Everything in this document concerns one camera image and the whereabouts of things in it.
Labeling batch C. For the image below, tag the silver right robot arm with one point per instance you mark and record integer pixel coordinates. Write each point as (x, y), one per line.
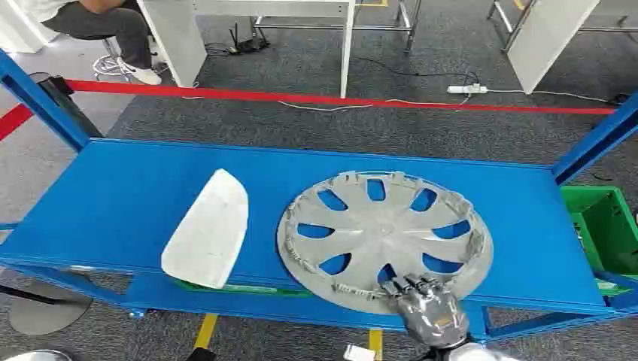
(473, 354)

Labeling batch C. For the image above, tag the short red barrier belt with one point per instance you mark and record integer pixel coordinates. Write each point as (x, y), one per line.
(14, 121)

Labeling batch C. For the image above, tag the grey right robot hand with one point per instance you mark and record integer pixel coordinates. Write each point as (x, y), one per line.
(431, 314)

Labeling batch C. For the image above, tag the black barrier post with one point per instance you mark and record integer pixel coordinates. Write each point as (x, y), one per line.
(67, 107)

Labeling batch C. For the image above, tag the long red barrier belt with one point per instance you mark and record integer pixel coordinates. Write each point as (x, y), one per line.
(299, 97)

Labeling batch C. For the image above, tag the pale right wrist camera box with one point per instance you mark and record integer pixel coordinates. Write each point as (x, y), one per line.
(358, 354)

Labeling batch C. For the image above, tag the person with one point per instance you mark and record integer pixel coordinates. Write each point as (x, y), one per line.
(99, 22)

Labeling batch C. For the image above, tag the green plastic crate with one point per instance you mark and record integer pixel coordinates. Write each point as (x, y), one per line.
(605, 234)
(249, 289)

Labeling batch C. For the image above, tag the white partition board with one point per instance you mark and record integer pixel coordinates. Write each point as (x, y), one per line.
(548, 40)

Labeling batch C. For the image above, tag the white curved plastic panel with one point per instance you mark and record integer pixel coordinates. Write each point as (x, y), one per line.
(209, 234)

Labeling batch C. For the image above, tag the white desk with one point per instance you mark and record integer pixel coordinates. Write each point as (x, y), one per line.
(174, 35)

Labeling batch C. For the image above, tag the silver plastic wheel hubcap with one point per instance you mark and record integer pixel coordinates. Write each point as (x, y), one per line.
(379, 234)

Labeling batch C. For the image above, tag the grey round stanchion base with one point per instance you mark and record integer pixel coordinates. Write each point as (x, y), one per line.
(47, 314)

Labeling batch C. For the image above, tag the blue metal workbench frame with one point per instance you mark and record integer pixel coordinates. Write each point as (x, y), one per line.
(124, 199)

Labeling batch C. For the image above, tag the black router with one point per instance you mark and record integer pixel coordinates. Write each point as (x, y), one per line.
(249, 45)

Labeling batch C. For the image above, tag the white power strip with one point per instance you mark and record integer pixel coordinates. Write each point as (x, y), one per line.
(466, 89)

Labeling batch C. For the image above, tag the chrome stool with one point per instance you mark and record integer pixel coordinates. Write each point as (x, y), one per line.
(107, 65)

